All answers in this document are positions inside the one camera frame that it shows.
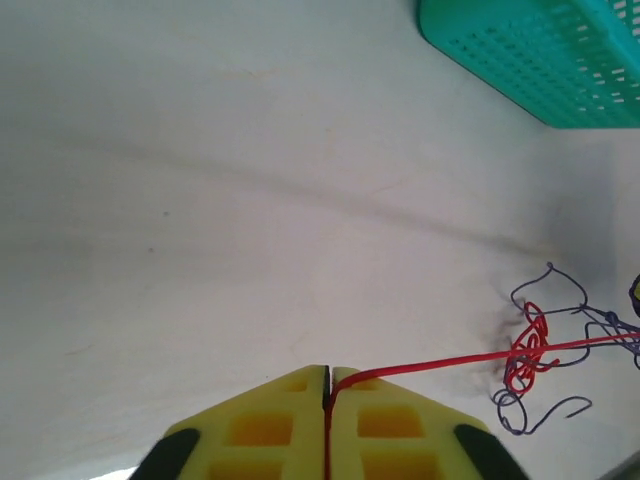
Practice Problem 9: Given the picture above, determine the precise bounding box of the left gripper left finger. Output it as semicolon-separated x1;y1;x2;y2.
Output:
127;364;331;480

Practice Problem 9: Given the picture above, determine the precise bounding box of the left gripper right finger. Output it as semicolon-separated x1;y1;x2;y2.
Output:
328;367;530;480

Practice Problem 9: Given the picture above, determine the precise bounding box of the thick purple knotted cable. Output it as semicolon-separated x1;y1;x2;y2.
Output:
579;302;640;372

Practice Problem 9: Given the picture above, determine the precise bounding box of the red cable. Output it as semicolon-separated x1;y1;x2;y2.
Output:
323;299;640;480

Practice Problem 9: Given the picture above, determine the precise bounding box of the dark purple cable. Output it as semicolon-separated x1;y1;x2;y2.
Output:
510;262;590;324

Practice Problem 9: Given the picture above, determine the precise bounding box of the teal plastic basket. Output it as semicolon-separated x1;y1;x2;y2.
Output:
418;0;640;130

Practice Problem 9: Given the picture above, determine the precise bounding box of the thin purple cable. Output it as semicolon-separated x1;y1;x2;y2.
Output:
493;349;594;437

